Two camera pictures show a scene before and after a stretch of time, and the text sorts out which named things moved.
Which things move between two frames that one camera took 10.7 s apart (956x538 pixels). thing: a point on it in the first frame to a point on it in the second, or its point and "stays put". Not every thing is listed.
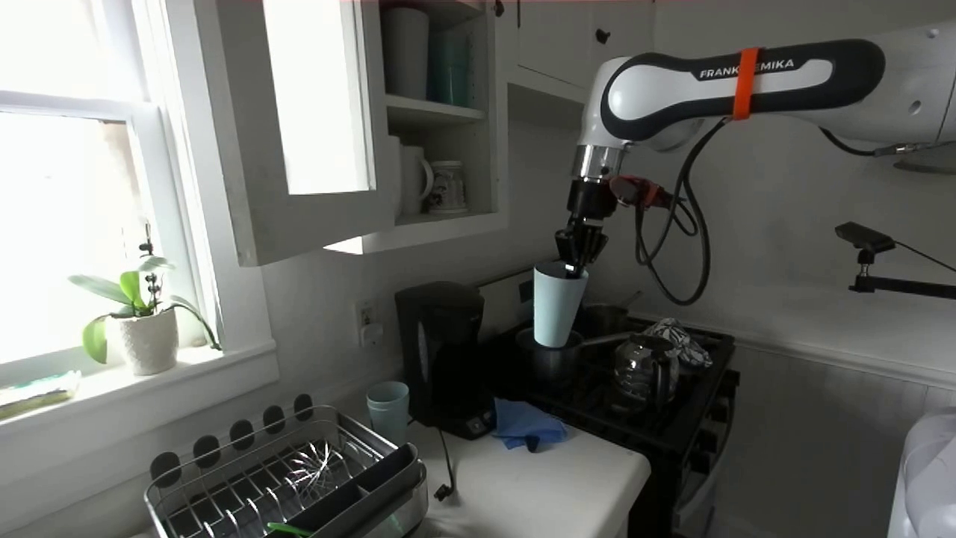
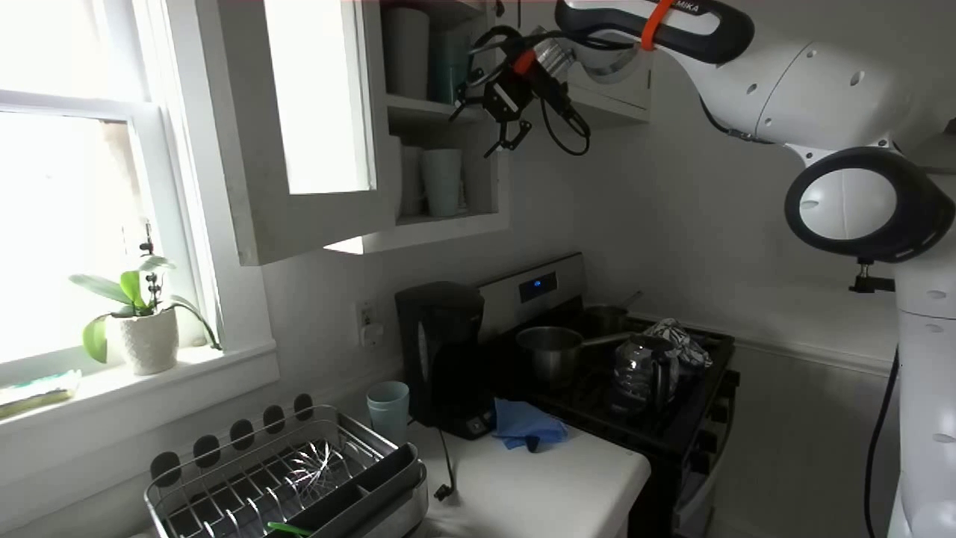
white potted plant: (139, 327) stays put
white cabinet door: (310, 148) stays put
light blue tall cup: (558, 302) to (444, 184)
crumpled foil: (676, 339) stays put
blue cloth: (520, 429) stays put
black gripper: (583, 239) to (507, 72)
